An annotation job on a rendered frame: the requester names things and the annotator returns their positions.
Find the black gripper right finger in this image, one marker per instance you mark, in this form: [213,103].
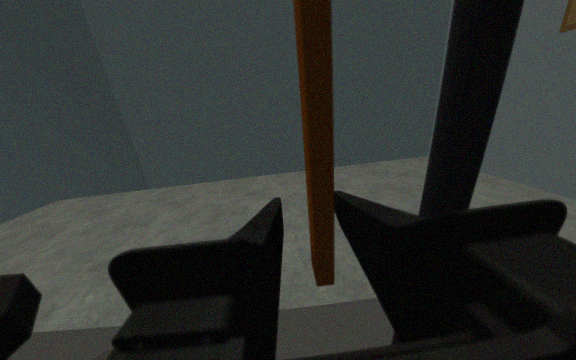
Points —
[411,260]

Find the orange-brown long thin bar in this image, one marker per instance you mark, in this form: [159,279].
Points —
[313,23]

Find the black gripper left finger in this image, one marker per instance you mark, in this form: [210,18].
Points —
[246,266]

